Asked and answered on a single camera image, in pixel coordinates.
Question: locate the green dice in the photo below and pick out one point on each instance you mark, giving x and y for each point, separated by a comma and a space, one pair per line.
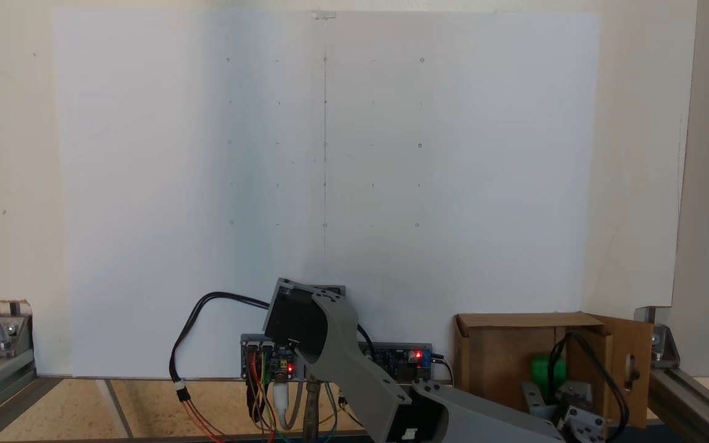
542, 369

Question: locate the brown cardboard box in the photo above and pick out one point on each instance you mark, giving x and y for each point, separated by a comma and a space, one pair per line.
502, 369

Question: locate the clear tape piece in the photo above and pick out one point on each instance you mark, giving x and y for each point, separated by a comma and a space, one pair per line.
324, 13

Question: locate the white paper sheet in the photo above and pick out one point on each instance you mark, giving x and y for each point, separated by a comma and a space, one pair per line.
145, 184

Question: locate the metal corner bracket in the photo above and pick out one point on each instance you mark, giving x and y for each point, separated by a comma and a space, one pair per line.
5, 335
664, 346

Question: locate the blue circuit board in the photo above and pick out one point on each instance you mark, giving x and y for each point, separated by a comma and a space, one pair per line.
397, 363

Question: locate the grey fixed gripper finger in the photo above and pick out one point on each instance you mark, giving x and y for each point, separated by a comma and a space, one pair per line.
573, 392

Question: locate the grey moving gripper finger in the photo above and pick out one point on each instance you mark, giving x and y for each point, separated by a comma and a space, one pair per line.
533, 397

